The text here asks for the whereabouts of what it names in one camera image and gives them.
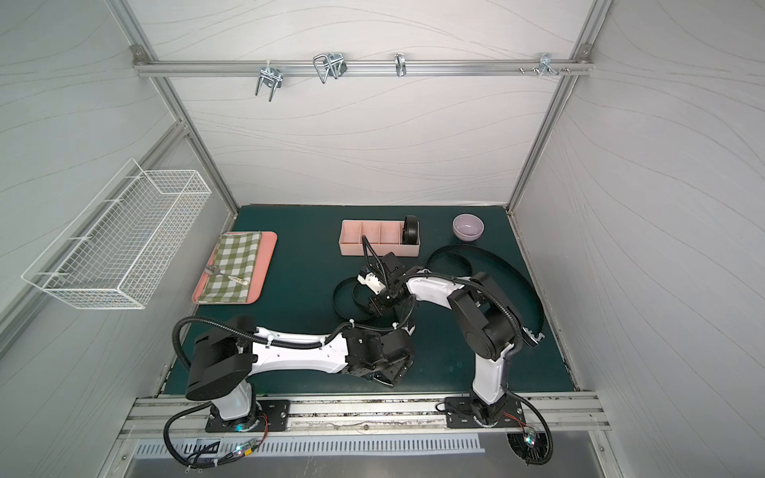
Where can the white cartoon handle spoon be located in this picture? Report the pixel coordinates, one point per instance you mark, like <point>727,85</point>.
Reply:
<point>213,270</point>

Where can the metal ring clamp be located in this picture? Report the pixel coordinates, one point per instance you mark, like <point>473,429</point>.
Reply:
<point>400,64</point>

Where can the green checkered cloth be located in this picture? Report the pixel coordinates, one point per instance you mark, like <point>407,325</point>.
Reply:
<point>235,254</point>

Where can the metal hook clamp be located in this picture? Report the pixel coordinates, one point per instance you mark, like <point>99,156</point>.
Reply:
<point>545,68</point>
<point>330,65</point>
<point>270,79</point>

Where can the metal hook clamp left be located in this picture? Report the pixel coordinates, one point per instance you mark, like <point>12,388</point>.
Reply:
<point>270,79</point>

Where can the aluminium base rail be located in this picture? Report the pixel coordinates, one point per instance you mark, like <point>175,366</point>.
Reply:
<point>371,414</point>

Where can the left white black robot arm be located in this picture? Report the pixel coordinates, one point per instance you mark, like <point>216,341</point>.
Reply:
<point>221,357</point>

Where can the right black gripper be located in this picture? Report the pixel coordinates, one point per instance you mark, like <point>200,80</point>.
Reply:
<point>379,296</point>

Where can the purple small bowl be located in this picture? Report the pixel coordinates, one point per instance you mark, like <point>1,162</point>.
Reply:
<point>467,227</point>

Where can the white wire basket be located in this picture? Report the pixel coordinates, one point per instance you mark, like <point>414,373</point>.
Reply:
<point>114,253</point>

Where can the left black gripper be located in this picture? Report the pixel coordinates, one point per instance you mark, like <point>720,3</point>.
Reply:
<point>393,364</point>

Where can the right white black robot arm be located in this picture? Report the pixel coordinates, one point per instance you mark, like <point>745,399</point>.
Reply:
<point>489,323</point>

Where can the pink plastic tray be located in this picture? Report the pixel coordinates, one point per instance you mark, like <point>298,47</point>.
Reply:
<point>265,254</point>

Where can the metal hook clamp right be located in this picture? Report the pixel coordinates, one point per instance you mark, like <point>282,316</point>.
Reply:
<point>545,68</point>

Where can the pink compartment storage box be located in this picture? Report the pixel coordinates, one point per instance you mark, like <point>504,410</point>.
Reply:
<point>385,236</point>

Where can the aluminium crossbar rail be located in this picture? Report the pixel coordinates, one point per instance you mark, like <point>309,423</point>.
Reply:
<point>356,68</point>

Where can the dark green table mat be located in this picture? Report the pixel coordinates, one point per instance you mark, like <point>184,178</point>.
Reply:
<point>307,266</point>

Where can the metal hook clamp centre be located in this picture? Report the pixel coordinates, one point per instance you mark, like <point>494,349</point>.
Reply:
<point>330,65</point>

